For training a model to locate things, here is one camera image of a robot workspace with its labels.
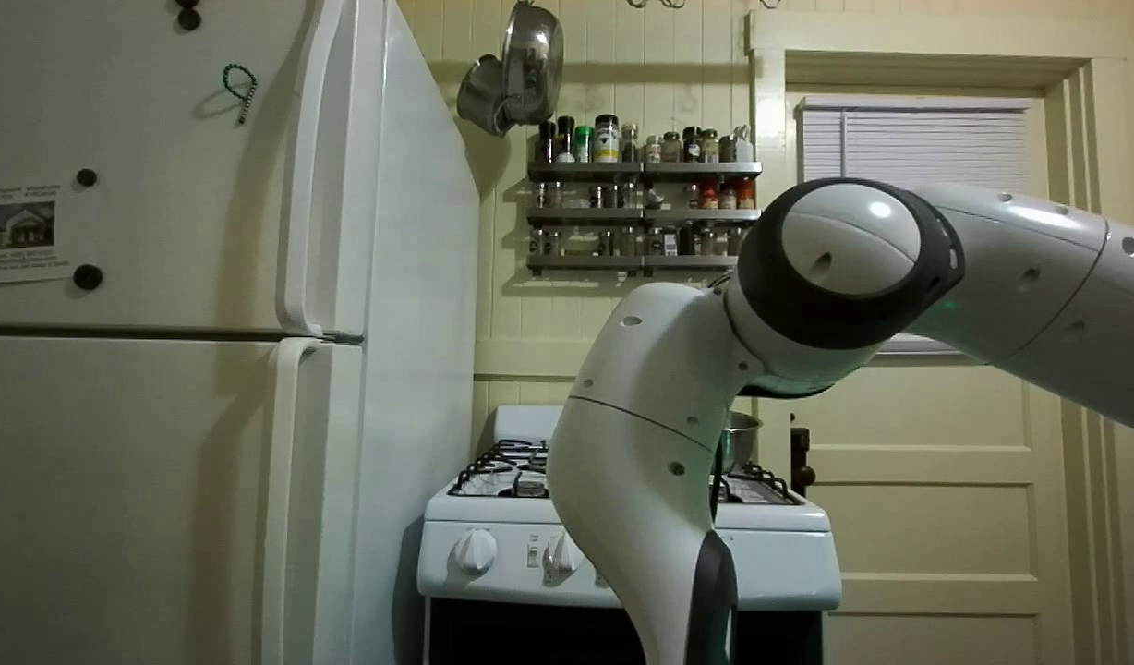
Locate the black door latch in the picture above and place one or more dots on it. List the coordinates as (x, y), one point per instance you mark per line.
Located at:
(800, 463)

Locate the round black fridge magnet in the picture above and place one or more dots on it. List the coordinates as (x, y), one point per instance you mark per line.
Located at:
(87, 177)
(87, 277)
(191, 17)

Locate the white gas stove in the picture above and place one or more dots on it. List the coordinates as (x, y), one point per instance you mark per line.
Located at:
(780, 560)

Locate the black burner grate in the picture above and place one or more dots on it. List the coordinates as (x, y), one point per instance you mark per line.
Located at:
(502, 470)
(759, 485)

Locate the cream panelled door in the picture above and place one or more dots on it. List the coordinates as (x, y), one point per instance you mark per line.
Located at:
(935, 518)

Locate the green spice jar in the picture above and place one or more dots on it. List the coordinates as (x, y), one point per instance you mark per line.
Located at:
(581, 146)

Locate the white stove knob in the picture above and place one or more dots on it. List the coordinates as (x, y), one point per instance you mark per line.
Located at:
(559, 555)
(470, 555)

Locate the hanging metal pan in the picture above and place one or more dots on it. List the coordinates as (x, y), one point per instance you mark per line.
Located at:
(486, 98)

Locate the white refrigerator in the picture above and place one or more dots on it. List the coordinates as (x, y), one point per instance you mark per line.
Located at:
(135, 465)

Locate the dark spice jar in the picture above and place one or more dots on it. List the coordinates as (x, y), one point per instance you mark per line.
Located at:
(693, 146)
(561, 141)
(544, 141)

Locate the photo card on fridge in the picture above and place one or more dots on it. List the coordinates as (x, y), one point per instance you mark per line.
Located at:
(21, 227)

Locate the red spice jar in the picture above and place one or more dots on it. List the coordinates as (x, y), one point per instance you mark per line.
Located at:
(706, 194)
(742, 194)

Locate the grey spice jar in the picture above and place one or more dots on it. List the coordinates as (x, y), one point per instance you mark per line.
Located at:
(668, 150)
(741, 146)

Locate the white window blind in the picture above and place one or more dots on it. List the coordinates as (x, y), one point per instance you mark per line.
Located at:
(911, 150)

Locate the hanging steel bowl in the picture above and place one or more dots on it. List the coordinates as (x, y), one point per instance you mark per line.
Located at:
(533, 57)

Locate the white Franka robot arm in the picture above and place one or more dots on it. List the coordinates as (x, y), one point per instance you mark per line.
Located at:
(663, 418)

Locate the wall spice rack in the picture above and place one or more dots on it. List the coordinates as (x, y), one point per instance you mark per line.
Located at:
(644, 264)

